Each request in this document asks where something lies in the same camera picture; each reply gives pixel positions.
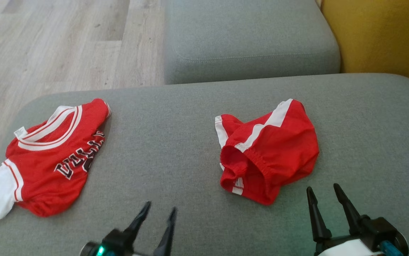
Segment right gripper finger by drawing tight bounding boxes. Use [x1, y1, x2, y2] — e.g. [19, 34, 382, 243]
[334, 183, 361, 235]
[306, 187, 332, 243]

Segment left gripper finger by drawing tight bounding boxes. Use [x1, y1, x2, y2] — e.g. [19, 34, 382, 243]
[153, 207, 177, 256]
[124, 202, 151, 239]

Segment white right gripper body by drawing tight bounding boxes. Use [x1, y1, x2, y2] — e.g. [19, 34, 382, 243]
[315, 235, 383, 256]

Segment red shorts white stripes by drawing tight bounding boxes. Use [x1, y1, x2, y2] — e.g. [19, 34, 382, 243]
[215, 98, 320, 206]

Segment red basketball jersey white sleeves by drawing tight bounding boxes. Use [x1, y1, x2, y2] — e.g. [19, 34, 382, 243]
[0, 98, 111, 220]

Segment large grey sofa seat cushion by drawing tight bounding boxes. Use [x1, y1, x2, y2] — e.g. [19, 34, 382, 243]
[0, 73, 409, 256]

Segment small grey sofa cushion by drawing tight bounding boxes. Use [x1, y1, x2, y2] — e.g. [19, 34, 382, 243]
[163, 0, 341, 85]

